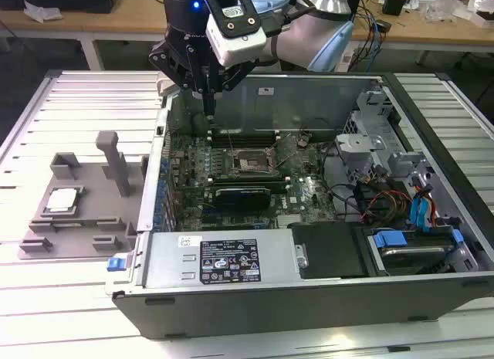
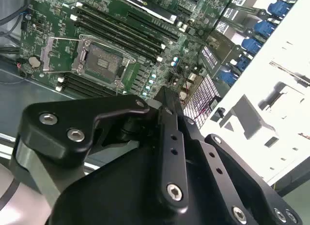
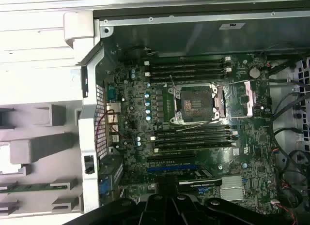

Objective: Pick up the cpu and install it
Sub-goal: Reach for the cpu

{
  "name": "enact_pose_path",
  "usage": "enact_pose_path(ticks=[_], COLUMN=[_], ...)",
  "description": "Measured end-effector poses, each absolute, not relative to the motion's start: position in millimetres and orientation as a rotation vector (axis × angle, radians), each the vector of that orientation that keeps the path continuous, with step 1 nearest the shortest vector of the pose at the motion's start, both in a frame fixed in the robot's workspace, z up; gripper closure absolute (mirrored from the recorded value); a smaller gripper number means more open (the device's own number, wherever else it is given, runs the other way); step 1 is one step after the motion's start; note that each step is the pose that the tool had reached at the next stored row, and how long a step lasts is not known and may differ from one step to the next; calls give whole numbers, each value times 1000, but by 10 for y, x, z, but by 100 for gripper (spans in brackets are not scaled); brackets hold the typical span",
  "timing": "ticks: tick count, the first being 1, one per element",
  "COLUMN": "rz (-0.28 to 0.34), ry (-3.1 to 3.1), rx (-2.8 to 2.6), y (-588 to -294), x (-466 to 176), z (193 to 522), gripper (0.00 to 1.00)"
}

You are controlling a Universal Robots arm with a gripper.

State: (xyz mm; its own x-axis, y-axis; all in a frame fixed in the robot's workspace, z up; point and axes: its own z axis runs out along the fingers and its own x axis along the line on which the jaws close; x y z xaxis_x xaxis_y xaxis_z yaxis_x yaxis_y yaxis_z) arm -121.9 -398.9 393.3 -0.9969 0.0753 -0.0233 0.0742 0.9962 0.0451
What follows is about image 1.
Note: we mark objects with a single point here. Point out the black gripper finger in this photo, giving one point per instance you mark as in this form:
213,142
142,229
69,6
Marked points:
170,65
235,77

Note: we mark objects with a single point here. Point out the thin metal locking lever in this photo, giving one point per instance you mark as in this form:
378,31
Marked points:
231,139

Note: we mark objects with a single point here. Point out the silver green CPU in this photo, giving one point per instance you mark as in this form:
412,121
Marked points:
63,200

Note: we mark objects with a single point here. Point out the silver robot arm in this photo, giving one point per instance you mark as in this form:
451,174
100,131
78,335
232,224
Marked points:
297,46

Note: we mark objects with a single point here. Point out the CPU socket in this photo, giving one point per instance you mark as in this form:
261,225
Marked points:
251,162

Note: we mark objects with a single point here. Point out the white case sticker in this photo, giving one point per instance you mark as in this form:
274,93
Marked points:
266,91

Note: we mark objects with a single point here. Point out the black RAM slot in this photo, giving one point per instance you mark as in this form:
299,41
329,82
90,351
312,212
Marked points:
251,142
247,180
251,135
251,138
247,177
251,131

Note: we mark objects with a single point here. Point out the wooden desk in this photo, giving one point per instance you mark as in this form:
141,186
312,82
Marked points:
127,21

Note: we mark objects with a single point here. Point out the round coin battery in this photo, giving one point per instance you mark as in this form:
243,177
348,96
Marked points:
303,142

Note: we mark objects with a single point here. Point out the black graphics card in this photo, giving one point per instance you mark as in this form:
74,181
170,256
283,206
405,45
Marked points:
241,198

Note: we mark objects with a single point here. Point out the green motherboard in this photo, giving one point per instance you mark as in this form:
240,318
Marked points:
308,185

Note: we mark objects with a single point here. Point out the crumpled white paper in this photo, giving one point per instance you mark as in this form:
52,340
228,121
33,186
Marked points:
40,12

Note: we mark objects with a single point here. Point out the black tower box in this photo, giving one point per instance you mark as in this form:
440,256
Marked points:
357,4

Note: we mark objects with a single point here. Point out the silver chipset heatsink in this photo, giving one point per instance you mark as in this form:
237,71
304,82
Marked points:
291,219

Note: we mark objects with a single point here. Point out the black power adapter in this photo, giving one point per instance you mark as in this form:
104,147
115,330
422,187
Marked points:
383,26

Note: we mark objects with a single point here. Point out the gray parts rack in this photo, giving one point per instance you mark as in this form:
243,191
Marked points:
96,204

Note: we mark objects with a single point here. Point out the small black box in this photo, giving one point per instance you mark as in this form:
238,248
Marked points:
393,4

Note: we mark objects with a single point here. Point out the silver power supply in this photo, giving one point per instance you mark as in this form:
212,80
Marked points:
170,258

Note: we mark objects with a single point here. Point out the black plastic cover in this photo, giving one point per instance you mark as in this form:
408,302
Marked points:
328,251

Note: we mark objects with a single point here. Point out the blue case latch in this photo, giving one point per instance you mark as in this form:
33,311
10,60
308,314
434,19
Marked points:
116,265

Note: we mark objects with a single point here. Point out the clear plastic bags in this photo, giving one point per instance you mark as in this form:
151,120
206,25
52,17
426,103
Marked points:
444,5

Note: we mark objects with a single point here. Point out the black silver PC case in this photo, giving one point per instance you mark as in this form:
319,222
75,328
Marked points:
270,316

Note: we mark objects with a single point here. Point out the hard disk in blue carrier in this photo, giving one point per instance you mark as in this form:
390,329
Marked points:
415,258

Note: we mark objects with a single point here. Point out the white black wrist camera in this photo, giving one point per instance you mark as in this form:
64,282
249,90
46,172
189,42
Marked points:
239,46

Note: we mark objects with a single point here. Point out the silver drive bracket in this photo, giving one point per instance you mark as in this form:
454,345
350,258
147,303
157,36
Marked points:
359,143

